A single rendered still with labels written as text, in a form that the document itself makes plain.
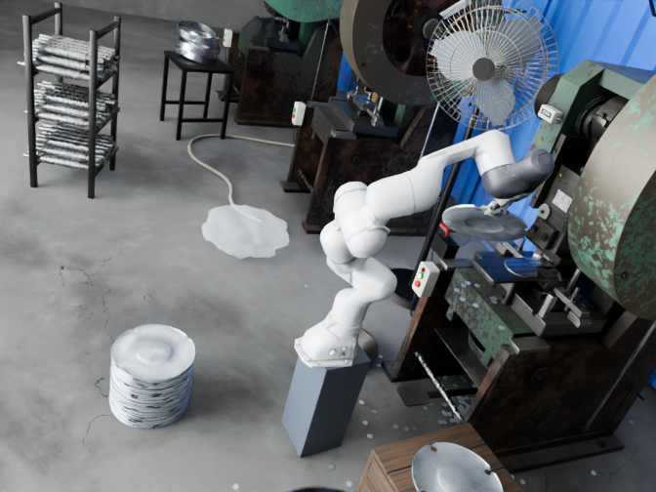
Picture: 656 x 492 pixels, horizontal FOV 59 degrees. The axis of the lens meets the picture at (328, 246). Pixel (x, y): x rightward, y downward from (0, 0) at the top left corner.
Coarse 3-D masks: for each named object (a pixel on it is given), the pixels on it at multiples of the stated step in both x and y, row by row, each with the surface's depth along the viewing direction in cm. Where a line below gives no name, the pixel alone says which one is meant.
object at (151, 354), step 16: (128, 336) 212; (144, 336) 214; (160, 336) 216; (176, 336) 218; (112, 352) 203; (128, 352) 205; (144, 352) 206; (160, 352) 208; (176, 352) 210; (192, 352) 212; (128, 368) 199; (144, 368) 201; (160, 368) 202; (176, 368) 204
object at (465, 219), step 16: (448, 208) 194; (464, 208) 189; (480, 208) 185; (448, 224) 205; (464, 224) 201; (480, 224) 199; (496, 224) 195; (512, 224) 190; (496, 240) 208; (512, 240) 204
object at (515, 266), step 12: (480, 264) 207; (492, 264) 209; (504, 264) 211; (516, 264) 212; (528, 264) 214; (492, 276) 201; (504, 276) 203; (516, 276) 205; (528, 276) 206; (540, 276) 209; (492, 288) 216; (504, 288) 211; (516, 288) 209; (504, 300) 211
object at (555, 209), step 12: (564, 168) 197; (576, 168) 198; (564, 180) 197; (576, 180) 193; (552, 192) 203; (564, 192) 197; (552, 204) 203; (564, 204) 197; (540, 216) 206; (552, 216) 203; (564, 216) 197; (540, 228) 204; (552, 228) 199; (540, 240) 204; (552, 240) 200; (564, 240) 199; (552, 252) 203; (564, 252) 203
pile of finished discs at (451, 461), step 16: (448, 448) 187; (464, 448) 188; (416, 464) 178; (432, 464) 180; (448, 464) 181; (464, 464) 183; (480, 464) 184; (416, 480) 173; (432, 480) 174; (448, 480) 175; (464, 480) 176; (480, 480) 179; (496, 480) 180
